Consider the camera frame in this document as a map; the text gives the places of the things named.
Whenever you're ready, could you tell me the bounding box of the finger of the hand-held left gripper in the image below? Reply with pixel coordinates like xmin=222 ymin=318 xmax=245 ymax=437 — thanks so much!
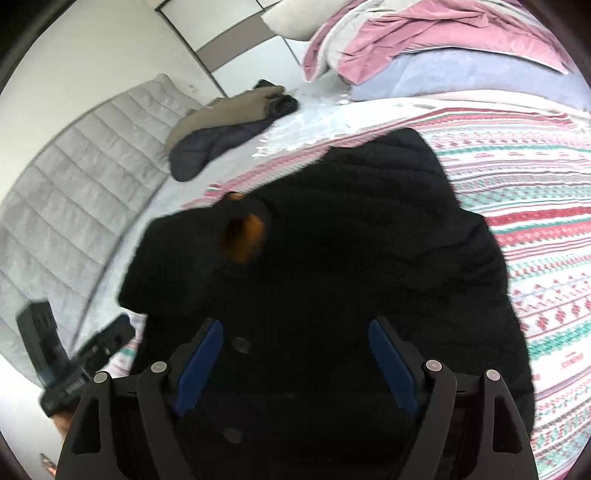
xmin=16 ymin=300 xmax=68 ymax=387
xmin=74 ymin=313 xmax=136 ymax=376

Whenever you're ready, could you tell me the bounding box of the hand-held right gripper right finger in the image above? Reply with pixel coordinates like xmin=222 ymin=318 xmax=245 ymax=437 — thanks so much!
xmin=368 ymin=316 xmax=539 ymax=480

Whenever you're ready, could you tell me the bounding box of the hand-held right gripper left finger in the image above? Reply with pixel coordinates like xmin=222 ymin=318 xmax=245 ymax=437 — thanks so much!
xmin=55 ymin=318 xmax=225 ymax=480

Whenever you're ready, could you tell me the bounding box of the black fleece coat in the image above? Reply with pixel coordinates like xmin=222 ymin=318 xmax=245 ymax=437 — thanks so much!
xmin=117 ymin=128 xmax=536 ymax=480

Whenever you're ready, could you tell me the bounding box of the grey bed sheet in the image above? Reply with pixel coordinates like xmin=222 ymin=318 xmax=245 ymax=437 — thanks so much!
xmin=0 ymin=78 xmax=352 ymax=388

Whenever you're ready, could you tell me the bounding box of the grey quilted headboard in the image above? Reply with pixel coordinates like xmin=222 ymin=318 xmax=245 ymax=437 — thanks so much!
xmin=0 ymin=74 xmax=201 ymax=384

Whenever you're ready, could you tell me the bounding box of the dark navy folded garment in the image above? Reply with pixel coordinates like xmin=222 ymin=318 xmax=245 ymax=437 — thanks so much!
xmin=168 ymin=115 xmax=278 ymax=182

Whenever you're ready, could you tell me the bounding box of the patterned striped blanket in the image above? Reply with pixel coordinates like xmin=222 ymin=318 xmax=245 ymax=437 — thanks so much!
xmin=111 ymin=104 xmax=591 ymax=480

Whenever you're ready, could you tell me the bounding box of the white lace cloth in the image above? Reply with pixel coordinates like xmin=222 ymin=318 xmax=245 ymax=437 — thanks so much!
xmin=252 ymin=95 xmax=416 ymax=160

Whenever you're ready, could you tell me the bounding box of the olive folded garment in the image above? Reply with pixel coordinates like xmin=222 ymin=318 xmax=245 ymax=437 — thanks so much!
xmin=165 ymin=85 xmax=286 ymax=153

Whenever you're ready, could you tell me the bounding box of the black folded garment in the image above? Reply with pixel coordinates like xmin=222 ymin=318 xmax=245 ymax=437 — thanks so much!
xmin=255 ymin=79 xmax=298 ymax=118

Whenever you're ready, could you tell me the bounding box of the light pink folded blanket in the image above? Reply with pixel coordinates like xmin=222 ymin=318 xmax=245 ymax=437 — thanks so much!
xmin=416 ymin=90 xmax=591 ymax=120

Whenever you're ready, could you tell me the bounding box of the lavender folded blanket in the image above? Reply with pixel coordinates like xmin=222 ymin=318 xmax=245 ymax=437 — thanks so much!
xmin=348 ymin=48 xmax=591 ymax=114

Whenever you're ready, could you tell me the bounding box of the white wardrobe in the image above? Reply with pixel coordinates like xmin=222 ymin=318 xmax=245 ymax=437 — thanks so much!
xmin=152 ymin=0 xmax=324 ymax=100

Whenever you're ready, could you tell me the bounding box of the pink and white duvet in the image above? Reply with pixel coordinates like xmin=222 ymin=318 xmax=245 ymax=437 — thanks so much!
xmin=301 ymin=0 xmax=571 ymax=84

